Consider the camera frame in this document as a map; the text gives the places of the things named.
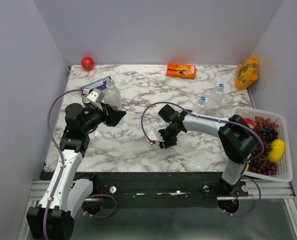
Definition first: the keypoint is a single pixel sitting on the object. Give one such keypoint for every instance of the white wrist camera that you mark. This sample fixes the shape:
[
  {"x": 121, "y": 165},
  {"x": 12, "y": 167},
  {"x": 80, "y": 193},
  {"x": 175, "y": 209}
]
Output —
[
  {"x": 96, "y": 97},
  {"x": 154, "y": 137}
]

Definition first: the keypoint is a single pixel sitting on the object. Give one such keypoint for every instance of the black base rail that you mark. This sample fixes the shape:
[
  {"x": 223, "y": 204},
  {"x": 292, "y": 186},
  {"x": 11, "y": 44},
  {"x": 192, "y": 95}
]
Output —
[{"x": 157, "y": 190}]

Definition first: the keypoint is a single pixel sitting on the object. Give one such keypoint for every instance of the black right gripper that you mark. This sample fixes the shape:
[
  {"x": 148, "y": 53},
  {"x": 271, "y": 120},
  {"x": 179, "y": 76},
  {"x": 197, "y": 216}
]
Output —
[{"x": 167, "y": 143}]

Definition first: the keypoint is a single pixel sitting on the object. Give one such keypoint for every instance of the purple white flat box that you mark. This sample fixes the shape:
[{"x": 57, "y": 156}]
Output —
[{"x": 100, "y": 84}]

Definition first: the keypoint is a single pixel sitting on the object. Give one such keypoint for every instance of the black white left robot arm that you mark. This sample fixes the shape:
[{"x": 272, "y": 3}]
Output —
[{"x": 54, "y": 216}]

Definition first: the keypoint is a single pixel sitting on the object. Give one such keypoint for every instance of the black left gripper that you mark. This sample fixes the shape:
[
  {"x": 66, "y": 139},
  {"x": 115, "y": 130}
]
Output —
[{"x": 111, "y": 116}]

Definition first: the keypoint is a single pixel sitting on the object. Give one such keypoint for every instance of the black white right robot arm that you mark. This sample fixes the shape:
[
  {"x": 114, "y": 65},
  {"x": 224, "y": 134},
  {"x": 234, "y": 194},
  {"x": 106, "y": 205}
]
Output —
[{"x": 237, "y": 139}]

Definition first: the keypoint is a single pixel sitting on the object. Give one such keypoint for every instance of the clear plastic bottle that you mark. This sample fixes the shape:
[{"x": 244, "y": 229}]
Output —
[
  {"x": 112, "y": 96},
  {"x": 215, "y": 98},
  {"x": 200, "y": 107}
]

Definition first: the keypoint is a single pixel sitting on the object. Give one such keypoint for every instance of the orange razor box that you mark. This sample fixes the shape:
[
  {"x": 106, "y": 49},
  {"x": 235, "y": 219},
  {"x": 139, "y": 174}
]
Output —
[{"x": 184, "y": 71}]

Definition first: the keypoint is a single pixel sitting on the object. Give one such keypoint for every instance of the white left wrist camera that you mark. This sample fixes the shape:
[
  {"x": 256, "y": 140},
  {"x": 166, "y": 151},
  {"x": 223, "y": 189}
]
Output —
[{"x": 96, "y": 97}]

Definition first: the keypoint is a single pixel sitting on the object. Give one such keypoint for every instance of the red dragon fruit toy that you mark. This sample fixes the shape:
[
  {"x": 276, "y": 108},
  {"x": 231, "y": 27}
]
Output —
[{"x": 251, "y": 123}]

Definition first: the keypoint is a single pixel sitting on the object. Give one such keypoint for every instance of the blue white bottle cap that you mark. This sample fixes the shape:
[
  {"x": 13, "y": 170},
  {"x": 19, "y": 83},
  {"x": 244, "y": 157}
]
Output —
[
  {"x": 202, "y": 98},
  {"x": 221, "y": 85}
]

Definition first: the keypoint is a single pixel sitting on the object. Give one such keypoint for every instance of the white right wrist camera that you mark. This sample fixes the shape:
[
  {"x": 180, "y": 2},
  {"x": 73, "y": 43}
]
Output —
[{"x": 154, "y": 137}]

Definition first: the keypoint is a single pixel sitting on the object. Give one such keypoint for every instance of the orange snack bag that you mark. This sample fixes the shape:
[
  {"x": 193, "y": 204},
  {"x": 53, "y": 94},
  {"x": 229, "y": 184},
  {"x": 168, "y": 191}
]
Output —
[{"x": 247, "y": 73}]

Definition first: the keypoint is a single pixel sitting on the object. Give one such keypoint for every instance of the purple grape bunch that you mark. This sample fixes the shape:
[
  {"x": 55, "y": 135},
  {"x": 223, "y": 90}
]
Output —
[{"x": 267, "y": 130}]

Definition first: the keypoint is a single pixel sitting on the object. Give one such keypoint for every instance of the white plastic basket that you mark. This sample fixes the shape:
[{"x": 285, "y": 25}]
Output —
[{"x": 284, "y": 171}]

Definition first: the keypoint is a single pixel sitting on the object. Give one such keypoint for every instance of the black drink can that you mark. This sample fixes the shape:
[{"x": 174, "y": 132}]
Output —
[{"x": 85, "y": 100}]

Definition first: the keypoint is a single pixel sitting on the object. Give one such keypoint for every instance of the red apple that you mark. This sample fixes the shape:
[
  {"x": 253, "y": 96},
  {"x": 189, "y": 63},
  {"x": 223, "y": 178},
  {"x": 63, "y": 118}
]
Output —
[{"x": 87, "y": 63}]

